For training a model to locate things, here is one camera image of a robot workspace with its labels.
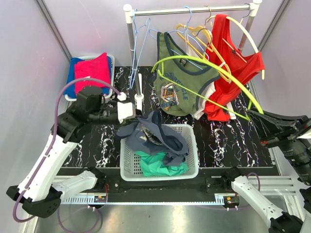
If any white front laundry basket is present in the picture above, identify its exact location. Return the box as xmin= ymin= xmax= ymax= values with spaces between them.
xmin=120 ymin=124 xmax=199 ymax=182

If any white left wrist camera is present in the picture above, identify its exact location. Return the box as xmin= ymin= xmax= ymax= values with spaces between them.
xmin=117 ymin=92 xmax=136 ymax=123

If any cream white hanger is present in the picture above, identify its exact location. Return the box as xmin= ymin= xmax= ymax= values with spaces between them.
xmin=206 ymin=9 xmax=266 ymax=80

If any green garment in basket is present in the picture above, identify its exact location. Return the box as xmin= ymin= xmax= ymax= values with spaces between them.
xmin=135 ymin=151 xmax=188 ymax=177

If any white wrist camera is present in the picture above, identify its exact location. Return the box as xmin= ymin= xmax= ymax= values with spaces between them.
xmin=297 ymin=125 xmax=311 ymax=139
xmin=117 ymin=92 xmax=136 ymax=123

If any red tank top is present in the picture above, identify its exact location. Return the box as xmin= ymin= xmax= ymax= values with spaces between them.
xmin=203 ymin=14 xmax=265 ymax=121

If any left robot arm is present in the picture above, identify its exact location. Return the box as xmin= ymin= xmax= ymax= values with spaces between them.
xmin=6 ymin=86 xmax=139 ymax=222

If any light blue wire hanger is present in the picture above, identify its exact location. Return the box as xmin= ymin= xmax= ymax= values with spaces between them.
xmin=148 ymin=6 xmax=211 ymax=70

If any empty light blue hanger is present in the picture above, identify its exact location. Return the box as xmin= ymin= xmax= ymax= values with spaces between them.
xmin=129 ymin=9 xmax=151 ymax=89

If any white back laundry basket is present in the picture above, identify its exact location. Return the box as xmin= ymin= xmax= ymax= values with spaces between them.
xmin=64 ymin=54 xmax=115 ymax=101

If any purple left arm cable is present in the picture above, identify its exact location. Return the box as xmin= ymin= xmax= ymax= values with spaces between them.
xmin=12 ymin=78 xmax=122 ymax=223

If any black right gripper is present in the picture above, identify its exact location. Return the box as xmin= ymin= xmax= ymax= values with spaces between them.
xmin=248 ymin=104 xmax=311 ymax=183

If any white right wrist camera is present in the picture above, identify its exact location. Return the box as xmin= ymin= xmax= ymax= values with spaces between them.
xmin=297 ymin=125 xmax=311 ymax=139

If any neon green hanger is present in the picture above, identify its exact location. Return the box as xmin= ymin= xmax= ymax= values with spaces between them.
xmin=152 ymin=55 xmax=263 ymax=121

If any blue-grey tank top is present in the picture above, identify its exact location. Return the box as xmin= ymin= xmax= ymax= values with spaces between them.
xmin=116 ymin=111 xmax=189 ymax=166

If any white pink garment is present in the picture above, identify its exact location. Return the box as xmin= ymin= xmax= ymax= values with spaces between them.
xmin=184 ymin=26 xmax=236 ymax=120

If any blue folded garment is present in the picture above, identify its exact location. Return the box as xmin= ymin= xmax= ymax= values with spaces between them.
xmin=63 ymin=58 xmax=83 ymax=99

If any yellow hanger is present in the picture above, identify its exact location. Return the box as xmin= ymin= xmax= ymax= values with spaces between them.
xmin=177 ymin=26 xmax=231 ymax=74

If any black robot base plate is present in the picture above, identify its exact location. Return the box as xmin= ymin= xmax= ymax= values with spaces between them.
xmin=51 ymin=166 xmax=280 ymax=203

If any metal clothes rack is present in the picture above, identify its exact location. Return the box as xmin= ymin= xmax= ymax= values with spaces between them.
xmin=123 ymin=0 xmax=262 ymax=110

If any pink folded garment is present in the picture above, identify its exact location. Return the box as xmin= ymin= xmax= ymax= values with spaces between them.
xmin=74 ymin=53 xmax=111 ymax=94

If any olive green tank top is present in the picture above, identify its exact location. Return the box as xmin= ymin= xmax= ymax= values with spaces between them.
xmin=153 ymin=31 xmax=221 ymax=117

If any white laundry basket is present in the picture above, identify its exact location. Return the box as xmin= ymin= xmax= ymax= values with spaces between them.
xmin=64 ymin=54 xmax=115 ymax=101
xmin=120 ymin=124 xmax=199 ymax=182

